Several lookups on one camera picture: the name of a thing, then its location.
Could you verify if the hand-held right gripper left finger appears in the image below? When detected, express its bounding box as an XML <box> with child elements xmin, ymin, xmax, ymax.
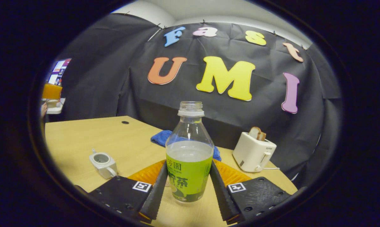
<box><xmin>88</xmin><ymin>159</ymin><xmax>168</xmax><ymax>221</ymax></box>

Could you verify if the green label water bottle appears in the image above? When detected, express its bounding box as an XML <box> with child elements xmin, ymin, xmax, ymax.
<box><xmin>165</xmin><ymin>101</ymin><xmax>215</xmax><ymax>203</ymax></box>

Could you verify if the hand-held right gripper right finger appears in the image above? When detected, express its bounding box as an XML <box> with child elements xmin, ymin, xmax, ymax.
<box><xmin>210</xmin><ymin>159</ymin><xmax>292</xmax><ymax>225</ymax></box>

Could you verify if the white toaster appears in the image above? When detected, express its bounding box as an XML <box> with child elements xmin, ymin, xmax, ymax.
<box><xmin>232</xmin><ymin>132</ymin><xmax>277</xmax><ymax>172</ymax></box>

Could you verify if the blue folded towel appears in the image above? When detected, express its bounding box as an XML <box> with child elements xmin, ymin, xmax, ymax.
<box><xmin>151</xmin><ymin>130</ymin><xmax>222</xmax><ymax>162</ymax></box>

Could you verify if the bread slice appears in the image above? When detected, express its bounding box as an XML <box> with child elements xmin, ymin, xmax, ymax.
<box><xmin>249</xmin><ymin>126</ymin><xmax>267</xmax><ymax>141</ymax></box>

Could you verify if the white ceramic teacup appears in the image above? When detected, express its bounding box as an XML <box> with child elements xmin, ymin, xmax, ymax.
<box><xmin>89</xmin><ymin>149</ymin><xmax>118</xmax><ymax>179</ymax></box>

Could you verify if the colourful printed banner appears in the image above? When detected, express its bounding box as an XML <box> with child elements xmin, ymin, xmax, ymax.
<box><xmin>48</xmin><ymin>58</ymin><xmax>72</xmax><ymax>85</ymax></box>

